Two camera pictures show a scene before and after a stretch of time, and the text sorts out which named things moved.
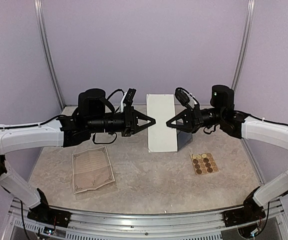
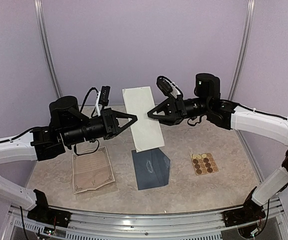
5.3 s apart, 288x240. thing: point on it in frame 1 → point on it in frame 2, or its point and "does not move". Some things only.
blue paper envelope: [184, 138] → [151, 168]
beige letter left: [92, 168] does not move
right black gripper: [193, 120] → [175, 111]
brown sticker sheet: [203, 163] does not move
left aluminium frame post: [41, 26] does not move
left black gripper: [131, 122] → [110, 122]
